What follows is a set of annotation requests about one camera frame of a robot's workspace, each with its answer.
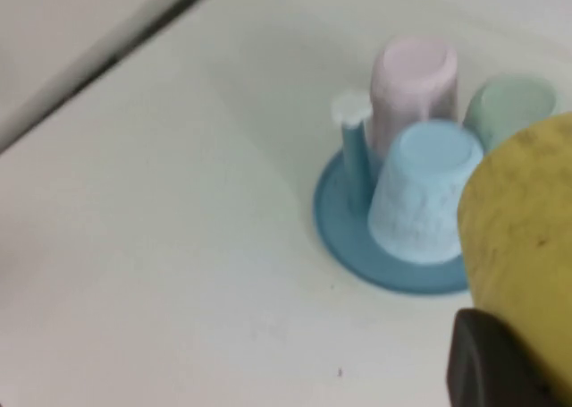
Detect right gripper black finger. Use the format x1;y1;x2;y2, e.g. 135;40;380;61
446;308;556;407

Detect yellow plastic cup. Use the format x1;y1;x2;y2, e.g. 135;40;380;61
456;111;572;397

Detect light blue plastic cup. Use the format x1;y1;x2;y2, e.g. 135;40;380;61
366;120;486;266

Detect blue cup stand with pegs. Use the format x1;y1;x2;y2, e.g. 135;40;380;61
312;90;475;297

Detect pale green plastic cup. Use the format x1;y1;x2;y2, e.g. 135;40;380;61
462;75;560;154

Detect pale pink plastic cup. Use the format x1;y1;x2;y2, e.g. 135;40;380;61
367;39;459;158

